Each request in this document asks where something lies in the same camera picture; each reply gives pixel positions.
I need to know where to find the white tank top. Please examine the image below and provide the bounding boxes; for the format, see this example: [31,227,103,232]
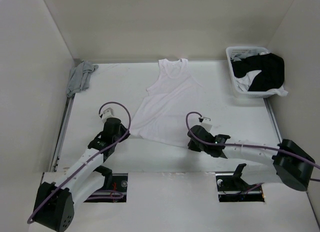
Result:
[130,59,203,147]

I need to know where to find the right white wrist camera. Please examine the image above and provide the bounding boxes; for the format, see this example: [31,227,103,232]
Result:
[199,117,213,132]

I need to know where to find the left metal table rail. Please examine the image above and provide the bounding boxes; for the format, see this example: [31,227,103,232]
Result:
[48,97,74,172]

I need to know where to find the white plastic laundry basket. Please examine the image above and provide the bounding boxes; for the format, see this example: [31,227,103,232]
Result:
[225,46,284,98]

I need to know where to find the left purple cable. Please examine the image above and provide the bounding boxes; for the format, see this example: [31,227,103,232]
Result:
[26,101,132,224]

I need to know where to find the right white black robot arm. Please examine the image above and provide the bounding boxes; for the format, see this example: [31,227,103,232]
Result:
[187,125,315,191]

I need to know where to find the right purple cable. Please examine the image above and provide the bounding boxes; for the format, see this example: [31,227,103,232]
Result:
[185,111,320,192]

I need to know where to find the white garment in basket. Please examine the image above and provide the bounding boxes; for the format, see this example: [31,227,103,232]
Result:
[235,70,288,97]

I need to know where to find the black tank top in basket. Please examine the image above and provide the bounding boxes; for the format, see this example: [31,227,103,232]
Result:
[231,53,285,92]

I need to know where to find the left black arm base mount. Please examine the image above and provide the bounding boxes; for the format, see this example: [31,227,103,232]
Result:
[85,166,129,203]

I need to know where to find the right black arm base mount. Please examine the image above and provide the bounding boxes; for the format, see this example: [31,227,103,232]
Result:
[215,163,265,202]

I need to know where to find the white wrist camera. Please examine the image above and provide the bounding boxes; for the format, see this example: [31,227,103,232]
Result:
[199,117,213,132]
[99,108,114,123]

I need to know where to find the grey folded tank top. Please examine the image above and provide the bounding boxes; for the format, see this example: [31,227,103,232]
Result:
[66,61,99,98]

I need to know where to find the purple cable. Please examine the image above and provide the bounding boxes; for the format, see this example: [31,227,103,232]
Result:
[26,101,132,224]
[185,111,320,192]

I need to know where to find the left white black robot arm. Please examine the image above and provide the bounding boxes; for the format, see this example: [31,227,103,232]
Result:
[27,117,130,231]

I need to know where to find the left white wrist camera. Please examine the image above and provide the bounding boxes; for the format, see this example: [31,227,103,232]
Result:
[99,108,114,123]

